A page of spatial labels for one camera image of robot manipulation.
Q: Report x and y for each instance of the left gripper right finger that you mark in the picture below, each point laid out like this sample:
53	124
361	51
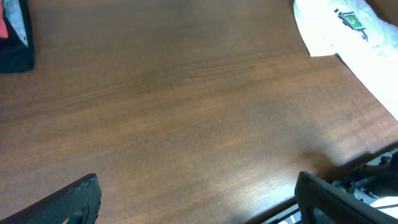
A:
321	202

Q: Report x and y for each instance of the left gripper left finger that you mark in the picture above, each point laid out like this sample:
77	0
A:
78	202

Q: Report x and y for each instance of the red orange soccer t-shirt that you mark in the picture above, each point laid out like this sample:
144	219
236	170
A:
3	28

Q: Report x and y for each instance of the black folded garment underneath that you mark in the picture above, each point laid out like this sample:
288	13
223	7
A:
17	51

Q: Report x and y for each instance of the white graphic t-shirt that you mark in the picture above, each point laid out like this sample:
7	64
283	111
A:
363	41

